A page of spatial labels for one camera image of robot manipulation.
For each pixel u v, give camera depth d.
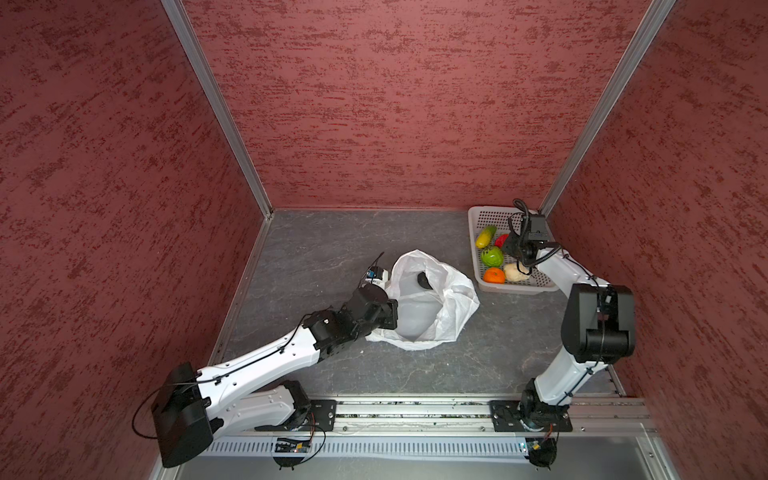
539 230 0.74
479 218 1.11
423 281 0.94
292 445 0.72
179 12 0.71
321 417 0.74
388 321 0.67
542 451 0.70
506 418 0.74
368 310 0.56
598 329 0.48
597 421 0.76
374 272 0.67
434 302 0.92
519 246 0.85
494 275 0.96
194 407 0.39
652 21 0.72
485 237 1.07
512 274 0.94
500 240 1.07
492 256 0.99
